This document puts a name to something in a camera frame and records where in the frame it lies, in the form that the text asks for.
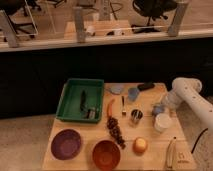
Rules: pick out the wooden board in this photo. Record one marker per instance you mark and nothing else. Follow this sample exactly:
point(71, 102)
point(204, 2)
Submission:
point(153, 159)

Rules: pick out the black office chair left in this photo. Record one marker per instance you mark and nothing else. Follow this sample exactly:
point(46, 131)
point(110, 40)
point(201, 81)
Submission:
point(17, 11)

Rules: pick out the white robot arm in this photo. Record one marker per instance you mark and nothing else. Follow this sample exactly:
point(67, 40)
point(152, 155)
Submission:
point(185, 90)

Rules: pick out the white plastic cup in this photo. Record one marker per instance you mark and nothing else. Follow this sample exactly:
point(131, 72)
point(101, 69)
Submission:
point(162, 122)

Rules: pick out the dark knife in tray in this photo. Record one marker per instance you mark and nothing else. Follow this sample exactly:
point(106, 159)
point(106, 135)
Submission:
point(89, 112)

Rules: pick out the black office chair right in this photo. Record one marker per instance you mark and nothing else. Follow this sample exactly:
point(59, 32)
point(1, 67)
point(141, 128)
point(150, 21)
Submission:
point(152, 9)

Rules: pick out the grey window post middle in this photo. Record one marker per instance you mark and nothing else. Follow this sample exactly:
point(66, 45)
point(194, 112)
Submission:
point(79, 24)

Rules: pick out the blue sponge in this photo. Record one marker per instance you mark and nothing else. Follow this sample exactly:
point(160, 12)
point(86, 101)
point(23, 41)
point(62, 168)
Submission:
point(133, 93)

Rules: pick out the grey window post left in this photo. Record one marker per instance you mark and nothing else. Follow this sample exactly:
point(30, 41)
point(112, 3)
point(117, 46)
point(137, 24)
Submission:
point(8, 30)

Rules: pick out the bunch of dark grapes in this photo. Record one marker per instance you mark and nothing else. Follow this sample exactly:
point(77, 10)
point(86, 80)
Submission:
point(115, 132)

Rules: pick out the grey window post right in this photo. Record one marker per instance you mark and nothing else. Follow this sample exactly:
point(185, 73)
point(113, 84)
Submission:
point(174, 28)

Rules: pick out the black office chair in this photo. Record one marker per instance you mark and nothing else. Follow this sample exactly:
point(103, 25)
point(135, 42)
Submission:
point(17, 11)
point(152, 9)

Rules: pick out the metal cup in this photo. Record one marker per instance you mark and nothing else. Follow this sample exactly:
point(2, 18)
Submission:
point(136, 116)

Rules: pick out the red-brown bowl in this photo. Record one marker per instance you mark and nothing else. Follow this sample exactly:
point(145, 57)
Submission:
point(106, 155)

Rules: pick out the black rectangular object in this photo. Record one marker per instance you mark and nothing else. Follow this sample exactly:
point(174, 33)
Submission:
point(145, 86)

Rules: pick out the yellow banana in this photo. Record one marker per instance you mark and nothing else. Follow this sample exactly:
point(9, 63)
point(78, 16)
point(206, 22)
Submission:
point(171, 151)

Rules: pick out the green plastic tray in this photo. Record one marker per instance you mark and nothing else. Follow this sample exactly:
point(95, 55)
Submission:
point(68, 108)

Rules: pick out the yellow apple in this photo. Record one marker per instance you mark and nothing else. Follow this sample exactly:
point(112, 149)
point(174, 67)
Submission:
point(140, 145)

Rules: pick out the grey window post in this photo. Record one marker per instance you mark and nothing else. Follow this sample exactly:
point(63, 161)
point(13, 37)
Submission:
point(8, 30)
point(79, 24)
point(174, 28)

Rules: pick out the purple bowl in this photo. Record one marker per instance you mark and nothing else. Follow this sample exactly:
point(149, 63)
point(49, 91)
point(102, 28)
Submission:
point(66, 144)

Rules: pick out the translucent grey gripper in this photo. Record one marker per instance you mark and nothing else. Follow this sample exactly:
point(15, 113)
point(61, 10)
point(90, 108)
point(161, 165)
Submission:
point(169, 102)

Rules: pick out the orange carrot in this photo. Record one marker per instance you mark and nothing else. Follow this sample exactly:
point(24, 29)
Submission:
point(109, 108)

